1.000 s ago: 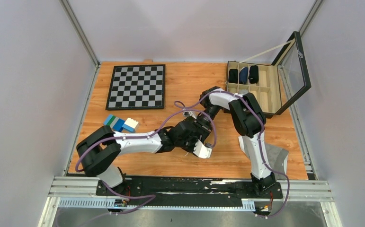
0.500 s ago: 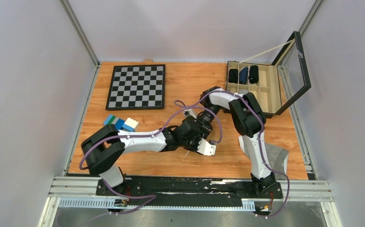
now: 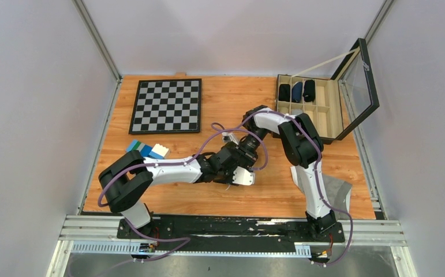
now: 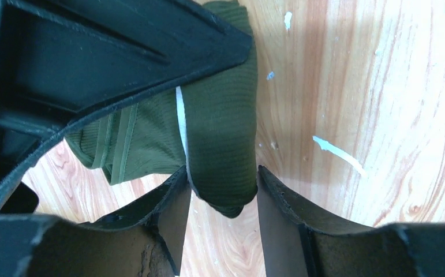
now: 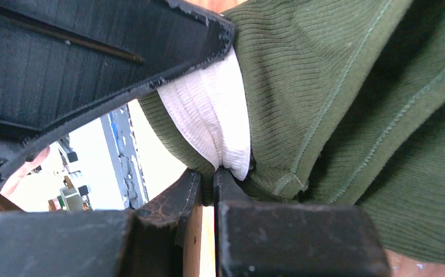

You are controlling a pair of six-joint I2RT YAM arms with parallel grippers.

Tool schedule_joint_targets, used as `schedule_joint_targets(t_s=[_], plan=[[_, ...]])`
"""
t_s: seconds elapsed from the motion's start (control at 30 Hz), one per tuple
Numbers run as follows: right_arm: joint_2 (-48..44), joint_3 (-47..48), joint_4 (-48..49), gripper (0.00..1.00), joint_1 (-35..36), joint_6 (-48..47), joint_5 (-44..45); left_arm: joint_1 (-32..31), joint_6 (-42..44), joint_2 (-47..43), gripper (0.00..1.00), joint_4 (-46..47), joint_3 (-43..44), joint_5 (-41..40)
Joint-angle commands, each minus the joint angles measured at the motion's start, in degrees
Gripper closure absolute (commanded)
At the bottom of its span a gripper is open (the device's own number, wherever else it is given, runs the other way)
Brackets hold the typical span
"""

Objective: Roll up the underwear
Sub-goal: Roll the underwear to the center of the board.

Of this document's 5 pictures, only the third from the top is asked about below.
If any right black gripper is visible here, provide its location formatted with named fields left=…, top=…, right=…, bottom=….
left=235, top=127, right=270, bottom=172

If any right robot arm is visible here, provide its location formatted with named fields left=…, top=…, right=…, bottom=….
left=241, top=106, right=336, bottom=241

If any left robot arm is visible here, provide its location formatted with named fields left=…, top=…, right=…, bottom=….
left=98, top=143, right=258, bottom=238

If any grey rolled underwear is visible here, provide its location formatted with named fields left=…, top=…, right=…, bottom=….
left=290, top=109, right=303, bottom=115

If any navy rolled underwear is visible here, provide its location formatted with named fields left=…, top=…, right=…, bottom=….
left=291, top=81, right=303, bottom=103

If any black rolled underwear tall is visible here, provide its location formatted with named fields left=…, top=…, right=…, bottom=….
left=302, top=80, right=316, bottom=102

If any blue white block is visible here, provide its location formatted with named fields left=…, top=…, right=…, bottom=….
left=126, top=140, right=171, bottom=159

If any black white chessboard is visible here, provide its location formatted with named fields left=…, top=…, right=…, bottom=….
left=129, top=78, right=202, bottom=134

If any black compartment storage box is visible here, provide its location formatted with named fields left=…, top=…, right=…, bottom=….
left=275, top=38, right=380, bottom=144

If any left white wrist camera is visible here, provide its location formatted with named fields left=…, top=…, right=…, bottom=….
left=232, top=167, right=256, bottom=186

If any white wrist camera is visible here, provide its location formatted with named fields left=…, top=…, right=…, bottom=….
left=232, top=167, right=256, bottom=186
left=222, top=132, right=240, bottom=145

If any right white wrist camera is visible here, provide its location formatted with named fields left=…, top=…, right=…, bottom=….
left=222, top=132, right=240, bottom=145

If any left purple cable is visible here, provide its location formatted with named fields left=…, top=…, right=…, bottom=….
left=98, top=128, right=270, bottom=268

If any purple cable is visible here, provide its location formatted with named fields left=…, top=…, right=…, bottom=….
left=98, top=128, right=270, bottom=268
left=211, top=111, right=354, bottom=267

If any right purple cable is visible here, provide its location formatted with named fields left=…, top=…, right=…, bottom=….
left=211, top=111, right=354, bottom=267

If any right aluminium frame post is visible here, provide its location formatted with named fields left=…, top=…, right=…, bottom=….
left=364, top=0, right=395, bottom=43

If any aluminium frame post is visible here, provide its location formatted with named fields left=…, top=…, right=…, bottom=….
left=72, top=0, right=122, bottom=83
left=364, top=0, right=395, bottom=43

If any left aluminium frame post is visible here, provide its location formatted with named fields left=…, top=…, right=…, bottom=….
left=72, top=0, right=122, bottom=83

